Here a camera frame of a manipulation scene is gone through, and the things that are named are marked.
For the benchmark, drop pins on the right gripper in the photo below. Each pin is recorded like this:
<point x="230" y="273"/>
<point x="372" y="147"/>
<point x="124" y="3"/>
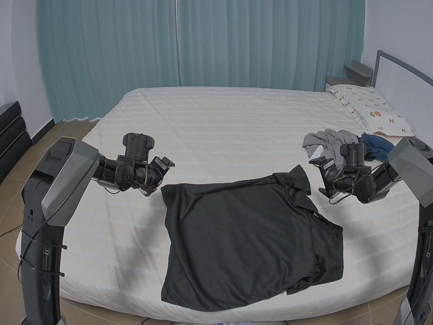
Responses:
<point x="326" y="164"/>

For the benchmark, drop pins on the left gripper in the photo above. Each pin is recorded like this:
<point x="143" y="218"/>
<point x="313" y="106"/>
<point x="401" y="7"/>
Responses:
<point x="161" y="165"/>

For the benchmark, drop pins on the black T-shirt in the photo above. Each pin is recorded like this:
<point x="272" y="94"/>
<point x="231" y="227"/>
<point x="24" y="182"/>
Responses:
<point x="236" y="242"/>

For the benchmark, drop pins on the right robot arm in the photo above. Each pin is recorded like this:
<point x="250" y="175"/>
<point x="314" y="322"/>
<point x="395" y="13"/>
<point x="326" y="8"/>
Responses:
<point x="412" y="168"/>

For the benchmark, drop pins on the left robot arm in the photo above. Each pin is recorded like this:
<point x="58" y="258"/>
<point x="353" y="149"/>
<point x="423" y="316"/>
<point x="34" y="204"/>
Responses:
<point x="67" y="181"/>

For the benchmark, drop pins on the pile of clothes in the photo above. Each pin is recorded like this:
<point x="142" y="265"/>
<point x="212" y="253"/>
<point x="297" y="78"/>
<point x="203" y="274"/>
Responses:
<point x="324" y="140"/>

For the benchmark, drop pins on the bed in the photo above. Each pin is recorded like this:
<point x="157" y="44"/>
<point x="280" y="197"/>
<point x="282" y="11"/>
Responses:
<point x="220" y="130"/>

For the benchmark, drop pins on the white printed pillow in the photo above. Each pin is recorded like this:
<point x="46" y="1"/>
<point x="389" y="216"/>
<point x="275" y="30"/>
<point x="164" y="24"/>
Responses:
<point x="368" y="107"/>

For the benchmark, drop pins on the grey bedside table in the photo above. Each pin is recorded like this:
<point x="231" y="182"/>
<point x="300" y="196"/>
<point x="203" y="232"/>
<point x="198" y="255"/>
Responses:
<point x="357" y="69"/>

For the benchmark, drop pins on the blue-green curtain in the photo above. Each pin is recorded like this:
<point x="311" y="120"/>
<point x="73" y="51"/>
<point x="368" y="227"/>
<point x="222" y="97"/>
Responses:
<point x="108" y="46"/>
<point x="270" y="29"/>

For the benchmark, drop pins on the black chest of drawers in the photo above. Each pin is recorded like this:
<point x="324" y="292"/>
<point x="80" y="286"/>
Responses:
<point x="13" y="137"/>

